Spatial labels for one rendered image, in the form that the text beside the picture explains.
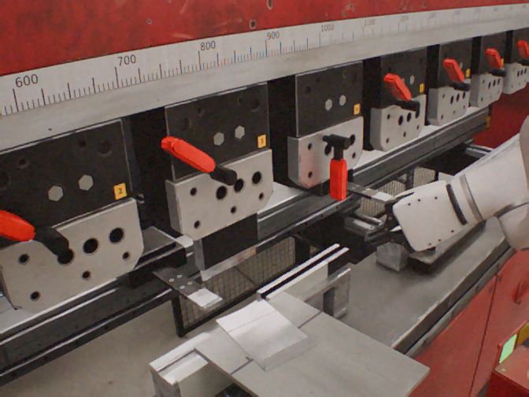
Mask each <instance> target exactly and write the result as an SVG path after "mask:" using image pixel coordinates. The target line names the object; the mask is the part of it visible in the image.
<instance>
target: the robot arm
mask: <svg viewBox="0 0 529 397"><path fill-rule="evenodd" d="M451 185H452V186H451ZM451 185H450V184H446V182H445V181H444V180H441V181H437V182H434V183H430V184H425V185H423V186H419V187H415V188H413V189H411V190H408V191H405V192H402V193H401V194H399V195H396V196H395V197H394V200H389V201H385V203H384V208H385V211H386V215H387V216H386V219H385V221H384V223H383V224H382V225H380V226H378V227H375V228H372V229H370V230H368V231H367V233H366V234H365V238H364V242H365V243H366V244H367V247H368V248H370V247H378V246H381V245H383V244H385V243H389V242H390V243H396V244H399V245H402V246H403V247H404V248H405V249H406V250H407V251H408V252H409V253H410V254H413V253H414V252H416V251H421V250H426V249H427V248H430V247H433V246H435V245H437V244H439V243H441V242H443V241H445V240H447V239H449V238H450V237H452V236H455V235H456V234H457V233H458V232H460V231H462V230H463V229H465V225H466V221H467V222H468V224H469V225H473V224H477V223H479V222H480V221H483V220H486V219H488V218H490V217H496V218H497V219H498V222H499V224H500V226H501V230H502V231H503V234H504V236H505V238H506V240H507V241H508V243H509V245H510V246H511V247H512V248H513V249H515V250H520V251H526V250H529V115H528V116H527V118H526V119H525V121H524V123H523V125H522V127H521V129H520V149H519V150H517V151H515V152H512V153H511V154H508V155H505V156H504V157H502V158H499V159H497V160H495V161H492V162H490V163H488V164H485V165H483V166H480V167H478V168H477V169H473V170H472V171H470V172H467V173H465V174H462V175H460V176H458V177H455V178H453V179H452V180H451ZM399 225H400V227H401V229H398V230H394V231H391V230H393V229H394V228H396V227H397V226H399ZM390 231H391V232H390Z"/></svg>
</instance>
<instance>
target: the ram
mask: <svg viewBox="0 0 529 397"><path fill-rule="evenodd" d="M524 3H529V0H0V77H3V76H9V75H13V74H17V73H22V72H28V71H32V70H36V69H44V68H48V67H52V66H56V65H63V64H68V63H72V62H76V61H83V60H87V59H92V58H99V57H104V56H109V55H113V54H121V53H126V52H130V51H135V50H143V49H148V48H153V47H158V46H166V45H171V44H176V43H185V42H190V41H195V40H200V39H210V38H216V37H221V36H226V35H236V34H242V33H247V32H258V31H264V30H269V29H276V28H287V27H293V26H299V25H306V24H318V23H324V22H331V21H338V20H351V19H358V18H366V17H380V16H387V15H395V14H403V13H419V12H428V11H437V10H446V9H463V8H473V7H483V6H503V5H514V4H524ZM525 27H529V16H524V17H513V18H507V19H500V20H490V21H484V22H478V23H472V24H462V25H456V26H450V27H444V28H434V29H429V30H423V31H418V32H408V33H403V34H397V35H388V36H383V37H378V38H373V39H363V40H358V41H353V42H348V43H340V44H335V45H330V46H322V47H317V48H312V49H307V50H299V51H295V52H290V53H285V54H277V55H273V56H269V57H264V58H257V59H253V60H248V61H240V62H236V63H232V64H228V65H221V66H217V67H212V68H208V69H201V70H198V71H193V72H186V73H182V74H179V75H174V76H168V77H164V78H160V79H156V80H150V81H146V82H141V83H135V84H132V85H128V86H124V87H118V88H114V89H111V90H107V91H100V92H97V93H93V94H90V95H84V96H80V97H77V98H70V99H67V100H64V101H60V102H55V103H50V104H47V105H44V106H38V107H35V108H31V109H26V110H22V111H19V112H15V113H10V114H6V115H3V116H0V151H1V150H6V149H9V148H12V147H17V146H19V145H23V144H25V143H30V142H34V141H36V140H40V139H45V138H47V137H51V136H54V135H59V134H61V133H65V132H70V131H73V130H76V129H79V128H84V127H87V126H91V125H93V124H99V123H102V122H105V121H110V120H113V119H117V118H120V117H125V116H128V115H132V114H134V113H140V112H143V111H147V110H150V109H155V108H158V107H162V106H167V105H171V104H174V103H177V102H182V101H186V100H189V99H193V98H198V97H202V96H205V95H211V94H215V93H218V92H222V91H227V90H231V89H234V88H237V87H244V86H247V85H251V84H254V83H260V82H264V81H267V80H274V79H277V78H281V77H285V76H291V75H294V74H299V73H302V72H308V71H312V70H316V69H322V68H326V67H330V66H334V65H341V64H344V63H348V62H352V61H359V60H363V59H366V58H373V57H378V56H381V55H385V54H392V53H397V52H401V51H404V50H411V49H416V48H420V47H424V46H431V45H435V44H439V43H447V42H451V41H456V40H460V39H467V38H471V37H476V36H481V35H488V34H492V33H497V32H504V31H509V30H513V29H517V28H525Z"/></svg>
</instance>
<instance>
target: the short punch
mask: <svg viewBox="0 0 529 397"><path fill-rule="evenodd" d="M257 244H259V233H258V219H257V212H256V213H254V214H252V215H250V216H248V217H245V218H243V219H242V220H240V221H236V222H235V223H233V224H230V225H228V226H226V227H224V228H222V229H220V230H218V231H215V232H213V233H211V234H209V235H207V236H204V237H202V238H200V239H198V240H193V246H194V258H195V265H196V266H197V268H198V269H200V273H201V279H202V282H203V281H205V280H208V279H209V278H211V277H213V276H215V275H216V274H218V273H221V272H223V271H224V270H226V269H229V268H231V267H232V266H233V265H236V264H238V263H240V262H242V261H244V260H245V259H247V258H249V257H251V256H253V255H255V254H256V251H255V245H257Z"/></svg>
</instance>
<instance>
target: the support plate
mask: <svg viewBox="0 0 529 397"><path fill-rule="evenodd" d="M267 303H268V304H269V305H270V306H271V307H273V308H274V309H275V310H276V311H278V312H279V313H280V314H281V315H283V316H284V317H285V318H286V319H287V320H288V321H289V322H290V323H292V324H293V325H294V326H295V327H298V326H299V325H301V324H303V323H304V322H306V321H307V320H308V319H310V318H311V317H313V316H314V315H315V314H317V313H319V312H320V311H319V310H317V309H316V308H314V307H312V306H310V305H308V304H306V303H304V302H303V301H301V300H299V299H296V298H295V297H293V296H292V295H289V294H287V293H286V292H284V291H283V292H282V293H280V294H279V295H277V296H276V297H274V298H273V299H270V300H269V301H267ZM299 330H300V331H302V332H303V333H304V334H305V335H307V336H311V335H312V334H314V333H316V332H317V346H315V347H313V348H311V349H309V350H307V351H305V352H303V353H302V354H300V355H298V356H296V357H294V358H292V359H290V360H288V361H286V362H284V363H282V364H281V365H278V366H277V367H275V368H273V369H270V370H269V371H267V372H265V371H264V370H263V369H262V368H261V367H260V366H259V365H258V364H257V363H256V362H255V361H254V360H253V361H252V362H251V363H249V364H248V365H246V366H244V367H243V368H241V369H240V370H239V371H237V372H236V373H234V374H233V375H231V374H229V373H231V372H233V371H234V370H236V369H237V368H238V367H240V366H241V365H243V364H245V363H246V362H248V361H249V360H247V359H246V358H245V357H246V356H247V357H249V358H250V359H252V358H251V357H250V356H249V355H248V354H247V353H246V352H245V351H244V350H243V349H242V348H241V347H240V346H239V345H238V344H237V343H236V342H235V341H234V340H233V339H232V338H231V337H230V336H229V335H228V334H227V333H226V332H225V331H224V330H223V329H221V330H220V331H219V332H217V333H215V334H213V335H212V336H210V337H209V338H207V339H205V340H203V341H201V342H200V343H198V344H197V345H195V346H194V352H195V353H197V354H198V355H199V356H201V357H202V358H204V359H205V360H206V361H207V362H208V363H209V364H211V365H212V366H213V367H215V368H216V369H218V370H219V371H220V372H222V374H224V375H225V376H226V377H228V378H229V379H230V380H232V381H233V382H235V383H236V384H237V385H238V386H239V387H241V388H242V389H244V390H245V391H247V392H248V393H249V394H251V395H252V396H253V397H408V396H409V395H410V394H411V393H412V391H413V390H414V389H415V388H416V387H417V386H418V385H419V384H420V383H421V382H422V381H423V380H424V378H425V377H426V376H427V375H428V374H429V372H430V368H428V367H426V366H425V365H423V364H421V363H419V362H417V361H415V360H413V359H411V358H409V357H407V356H405V355H403V354H401V353H399V352H398V351H396V350H394V349H392V348H390V347H388V346H386V345H384V344H382V343H380V342H378V341H377V340H375V339H373V338H371V337H369V336H366V335H365V334H363V333H361V332H359V331H357V330H356V329H354V328H351V327H350V326H348V325H345V324H344V323H342V322H341V321H338V320H336V319H334V318H333V317H330V316H329V315H327V314H325V313H323V312H322V313H321V314H319V315H318V316H316V317H314V318H313V319H312V320H311V321H309V322H308V323H307V324H305V325H303V326H302V327H300V329H299Z"/></svg>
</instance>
